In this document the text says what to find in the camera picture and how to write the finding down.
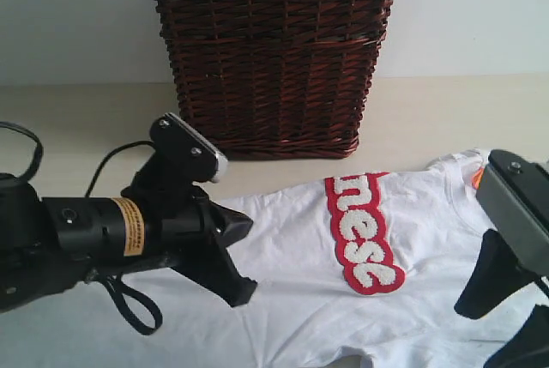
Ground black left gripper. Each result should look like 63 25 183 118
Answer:
85 157 257 308

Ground white t-shirt red lettering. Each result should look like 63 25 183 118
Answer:
1 148 546 367

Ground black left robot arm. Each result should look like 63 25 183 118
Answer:
1 156 256 311

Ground dark red wicker basket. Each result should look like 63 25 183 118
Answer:
154 0 393 160

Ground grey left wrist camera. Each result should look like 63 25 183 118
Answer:
149 112 228 183

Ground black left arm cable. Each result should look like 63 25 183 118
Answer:
0 121 164 337

